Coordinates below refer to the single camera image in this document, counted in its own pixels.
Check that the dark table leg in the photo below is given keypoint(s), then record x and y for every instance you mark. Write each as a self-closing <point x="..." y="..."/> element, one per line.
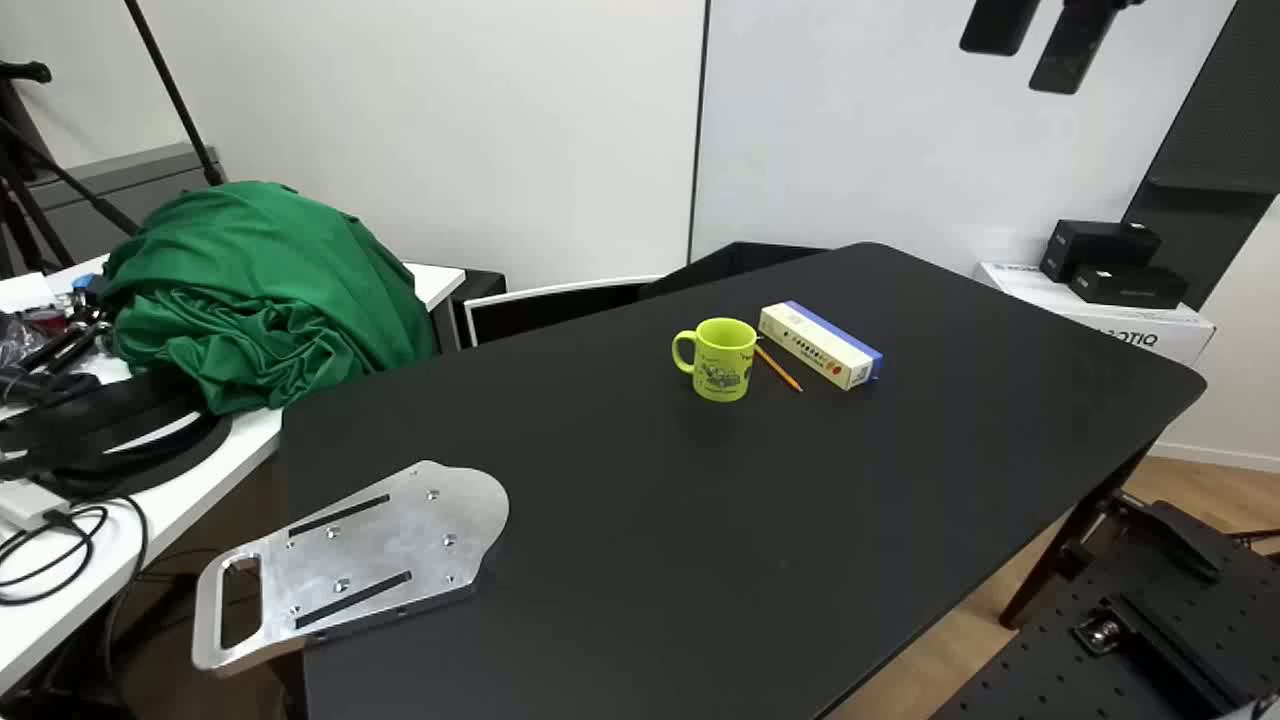
<point x="1052" y="567"/>

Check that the white cardboard box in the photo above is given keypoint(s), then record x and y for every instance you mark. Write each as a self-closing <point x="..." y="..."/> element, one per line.
<point x="1146" y="328"/>

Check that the black optical breadboard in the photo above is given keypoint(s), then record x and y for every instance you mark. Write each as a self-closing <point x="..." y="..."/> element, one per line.
<point x="1042" y="664"/>

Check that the flat black device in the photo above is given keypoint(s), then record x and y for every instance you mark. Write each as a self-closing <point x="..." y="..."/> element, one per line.
<point x="1130" y="284"/>

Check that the white side table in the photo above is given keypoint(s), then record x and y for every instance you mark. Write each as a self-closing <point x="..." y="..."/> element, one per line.
<point x="200" y="483"/>

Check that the small black wall bracket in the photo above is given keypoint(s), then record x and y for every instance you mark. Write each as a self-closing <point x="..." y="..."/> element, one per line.
<point x="998" y="27"/>

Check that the silver metal mounting plate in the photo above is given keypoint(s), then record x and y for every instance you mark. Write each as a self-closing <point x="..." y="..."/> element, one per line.
<point x="384" y="542"/>

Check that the white and blue box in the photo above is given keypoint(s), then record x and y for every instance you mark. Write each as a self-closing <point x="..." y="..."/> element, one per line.
<point x="819" y="345"/>

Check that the black stand pole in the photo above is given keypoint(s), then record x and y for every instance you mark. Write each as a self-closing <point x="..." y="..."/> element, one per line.
<point x="175" y="96"/>

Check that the black camera tripod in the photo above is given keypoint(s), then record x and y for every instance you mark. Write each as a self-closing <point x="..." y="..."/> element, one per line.
<point x="21" y="201"/>

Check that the black wall panel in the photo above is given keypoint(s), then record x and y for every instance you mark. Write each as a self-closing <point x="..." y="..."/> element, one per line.
<point x="1220" y="135"/>

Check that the green cloth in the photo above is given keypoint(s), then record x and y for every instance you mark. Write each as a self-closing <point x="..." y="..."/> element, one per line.
<point x="253" y="295"/>

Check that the black device box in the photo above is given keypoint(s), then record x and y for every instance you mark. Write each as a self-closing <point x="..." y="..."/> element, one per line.
<point x="1097" y="245"/>

